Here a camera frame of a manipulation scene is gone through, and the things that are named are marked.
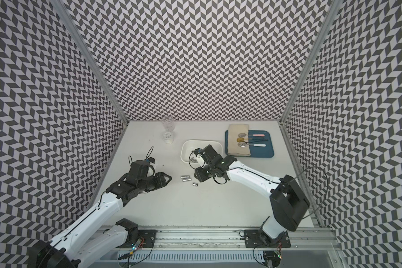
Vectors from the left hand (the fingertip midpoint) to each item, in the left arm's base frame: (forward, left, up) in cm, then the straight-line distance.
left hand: (168, 181), depth 80 cm
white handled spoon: (+29, -42, -9) cm, 51 cm away
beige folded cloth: (+27, -35, -11) cm, 45 cm away
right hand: (+2, -15, 0) cm, 15 cm away
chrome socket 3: (+2, -12, -10) cm, 15 cm away
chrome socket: (+7, -6, -9) cm, 13 cm away
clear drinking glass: (+45, +8, -7) cm, 46 cm away
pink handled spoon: (+36, -42, -8) cm, 56 cm away
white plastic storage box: (+19, -7, -8) cm, 22 cm away
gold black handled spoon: (+33, -41, -10) cm, 53 cm away
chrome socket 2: (+5, -7, -8) cm, 12 cm away
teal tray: (+23, -56, -10) cm, 61 cm away
